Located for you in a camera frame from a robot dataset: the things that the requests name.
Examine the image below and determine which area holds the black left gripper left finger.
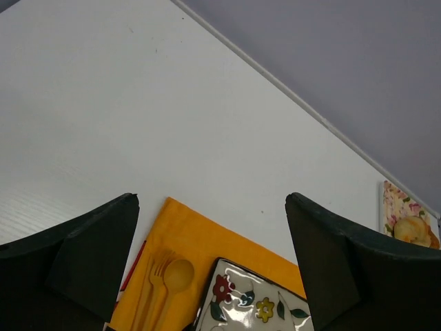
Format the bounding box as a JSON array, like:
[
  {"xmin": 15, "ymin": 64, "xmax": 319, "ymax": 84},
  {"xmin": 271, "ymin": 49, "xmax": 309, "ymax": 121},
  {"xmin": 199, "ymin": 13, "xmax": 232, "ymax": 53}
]
[{"xmin": 1, "ymin": 193, "xmax": 139, "ymax": 330}]

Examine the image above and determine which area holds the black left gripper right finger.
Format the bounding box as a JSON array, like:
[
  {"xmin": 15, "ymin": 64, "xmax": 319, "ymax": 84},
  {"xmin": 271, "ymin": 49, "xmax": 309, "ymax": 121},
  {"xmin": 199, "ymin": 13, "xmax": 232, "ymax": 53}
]
[{"xmin": 285, "ymin": 193, "xmax": 440, "ymax": 330}]

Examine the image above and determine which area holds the square floral ceramic plate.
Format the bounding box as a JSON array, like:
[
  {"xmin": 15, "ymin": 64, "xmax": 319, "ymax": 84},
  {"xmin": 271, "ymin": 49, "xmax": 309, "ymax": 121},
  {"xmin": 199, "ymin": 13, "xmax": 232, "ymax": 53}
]
[{"xmin": 191, "ymin": 258, "xmax": 314, "ymax": 331}]

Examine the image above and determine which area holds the orange plastic spoon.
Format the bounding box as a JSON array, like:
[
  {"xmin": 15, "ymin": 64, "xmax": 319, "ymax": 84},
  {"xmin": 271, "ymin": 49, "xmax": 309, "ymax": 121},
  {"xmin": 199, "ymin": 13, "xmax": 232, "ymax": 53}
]
[{"xmin": 152, "ymin": 259, "xmax": 194, "ymax": 331}]

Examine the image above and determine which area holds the brown pastry bread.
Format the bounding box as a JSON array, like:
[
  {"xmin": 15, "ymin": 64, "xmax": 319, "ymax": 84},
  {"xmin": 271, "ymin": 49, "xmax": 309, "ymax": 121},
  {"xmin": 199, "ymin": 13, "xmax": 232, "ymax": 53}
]
[{"xmin": 427, "ymin": 227, "xmax": 440, "ymax": 250}]

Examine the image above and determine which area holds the orange cartoon placemat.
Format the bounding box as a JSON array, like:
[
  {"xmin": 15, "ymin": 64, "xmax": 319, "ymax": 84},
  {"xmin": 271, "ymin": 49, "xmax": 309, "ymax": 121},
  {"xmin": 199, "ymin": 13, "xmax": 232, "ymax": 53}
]
[{"xmin": 107, "ymin": 198, "xmax": 306, "ymax": 330}]

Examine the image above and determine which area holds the floral rectangular tray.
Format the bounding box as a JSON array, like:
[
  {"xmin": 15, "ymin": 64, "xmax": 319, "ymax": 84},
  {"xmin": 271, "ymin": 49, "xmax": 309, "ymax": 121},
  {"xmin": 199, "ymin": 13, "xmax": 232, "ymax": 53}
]
[{"xmin": 379, "ymin": 181, "xmax": 440, "ymax": 241}]

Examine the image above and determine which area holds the glazed bagel bread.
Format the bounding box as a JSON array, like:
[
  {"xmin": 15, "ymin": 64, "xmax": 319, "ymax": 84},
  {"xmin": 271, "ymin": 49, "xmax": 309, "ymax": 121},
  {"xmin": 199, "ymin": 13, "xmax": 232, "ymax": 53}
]
[{"xmin": 393, "ymin": 217, "xmax": 431, "ymax": 248}]

